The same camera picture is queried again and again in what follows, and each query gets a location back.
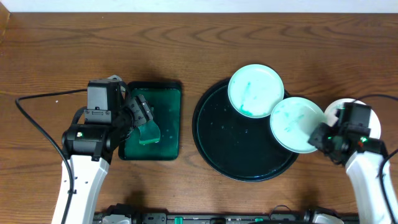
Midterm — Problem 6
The white plate green stain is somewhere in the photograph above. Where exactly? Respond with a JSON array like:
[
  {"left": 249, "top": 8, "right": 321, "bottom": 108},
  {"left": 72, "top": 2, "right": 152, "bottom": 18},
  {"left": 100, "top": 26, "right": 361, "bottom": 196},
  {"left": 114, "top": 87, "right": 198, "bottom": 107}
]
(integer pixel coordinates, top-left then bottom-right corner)
[{"left": 324, "top": 98, "right": 381, "bottom": 139}]

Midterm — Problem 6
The green sponge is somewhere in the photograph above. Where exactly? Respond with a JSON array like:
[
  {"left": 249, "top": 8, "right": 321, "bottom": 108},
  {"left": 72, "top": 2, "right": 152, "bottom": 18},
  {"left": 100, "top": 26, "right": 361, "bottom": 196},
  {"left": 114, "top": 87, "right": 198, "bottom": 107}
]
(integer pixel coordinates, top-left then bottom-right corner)
[{"left": 138, "top": 120, "right": 160, "bottom": 145}]

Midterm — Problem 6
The pale green plate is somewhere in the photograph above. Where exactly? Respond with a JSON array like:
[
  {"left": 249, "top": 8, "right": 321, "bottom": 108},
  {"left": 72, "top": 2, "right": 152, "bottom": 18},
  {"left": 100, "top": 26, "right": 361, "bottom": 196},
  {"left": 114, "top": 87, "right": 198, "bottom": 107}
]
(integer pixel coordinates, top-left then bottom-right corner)
[
  {"left": 270, "top": 97, "right": 326, "bottom": 154},
  {"left": 227, "top": 64, "right": 284, "bottom": 119}
]

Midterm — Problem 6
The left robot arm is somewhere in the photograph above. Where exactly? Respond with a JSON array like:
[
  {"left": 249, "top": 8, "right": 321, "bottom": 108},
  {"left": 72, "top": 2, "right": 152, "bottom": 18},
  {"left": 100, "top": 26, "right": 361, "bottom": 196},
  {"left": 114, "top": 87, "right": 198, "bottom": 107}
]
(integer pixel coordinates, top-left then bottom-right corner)
[{"left": 52, "top": 94, "right": 160, "bottom": 223}]

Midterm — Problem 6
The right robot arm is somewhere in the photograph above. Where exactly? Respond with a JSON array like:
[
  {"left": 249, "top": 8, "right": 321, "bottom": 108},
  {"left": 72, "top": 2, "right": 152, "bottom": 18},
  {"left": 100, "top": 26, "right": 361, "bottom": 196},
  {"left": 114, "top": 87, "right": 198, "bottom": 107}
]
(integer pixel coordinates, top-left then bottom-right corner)
[{"left": 308, "top": 123, "right": 397, "bottom": 223}]

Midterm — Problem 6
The rectangular black tray green water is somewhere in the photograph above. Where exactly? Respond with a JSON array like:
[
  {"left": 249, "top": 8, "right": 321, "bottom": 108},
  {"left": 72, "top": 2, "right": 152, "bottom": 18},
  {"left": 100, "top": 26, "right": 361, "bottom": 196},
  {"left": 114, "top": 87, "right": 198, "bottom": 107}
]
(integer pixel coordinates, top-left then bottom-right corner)
[{"left": 118, "top": 82, "right": 182, "bottom": 161}]

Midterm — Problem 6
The round black tray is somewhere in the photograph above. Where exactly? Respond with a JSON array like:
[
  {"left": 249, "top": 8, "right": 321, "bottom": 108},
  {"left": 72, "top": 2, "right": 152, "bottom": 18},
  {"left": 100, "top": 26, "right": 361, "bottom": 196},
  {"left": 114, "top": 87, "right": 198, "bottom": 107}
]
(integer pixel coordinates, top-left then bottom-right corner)
[{"left": 192, "top": 79, "right": 299, "bottom": 182}]

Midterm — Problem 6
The right black cable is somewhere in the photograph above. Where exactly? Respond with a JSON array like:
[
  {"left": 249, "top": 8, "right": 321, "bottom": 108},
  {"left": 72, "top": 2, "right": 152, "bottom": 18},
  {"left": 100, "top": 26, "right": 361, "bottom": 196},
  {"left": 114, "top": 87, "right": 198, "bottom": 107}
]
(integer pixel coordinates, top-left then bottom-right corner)
[{"left": 353, "top": 93, "right": 398, "bottom": 218}]

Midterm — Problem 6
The black cable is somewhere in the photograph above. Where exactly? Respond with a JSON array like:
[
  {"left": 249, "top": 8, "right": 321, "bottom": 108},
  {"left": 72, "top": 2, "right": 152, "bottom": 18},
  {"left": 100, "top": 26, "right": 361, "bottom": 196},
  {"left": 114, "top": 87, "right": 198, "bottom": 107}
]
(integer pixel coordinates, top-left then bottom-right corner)
[
  {"left": 353, "top": 93, "right": 398, "bottom": 218},
  {"left": 14, "top": 88, "right": 88, "bottom": 224}
]

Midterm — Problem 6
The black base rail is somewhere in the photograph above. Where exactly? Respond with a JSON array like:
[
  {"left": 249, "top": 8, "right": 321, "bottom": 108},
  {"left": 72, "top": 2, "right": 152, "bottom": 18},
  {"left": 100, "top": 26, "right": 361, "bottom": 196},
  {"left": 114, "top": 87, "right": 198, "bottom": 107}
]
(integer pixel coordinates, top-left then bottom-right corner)
[{"left": 92, "top": 204, "right": 359, "bottom": 224}]

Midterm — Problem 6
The left black cable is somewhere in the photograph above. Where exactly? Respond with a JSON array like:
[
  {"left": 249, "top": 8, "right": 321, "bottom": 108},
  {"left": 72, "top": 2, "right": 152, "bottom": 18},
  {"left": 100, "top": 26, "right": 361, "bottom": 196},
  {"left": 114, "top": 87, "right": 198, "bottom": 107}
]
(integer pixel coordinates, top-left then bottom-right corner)
[{"left": 14, "top": 88, "right": 88, "bottom": 224}]

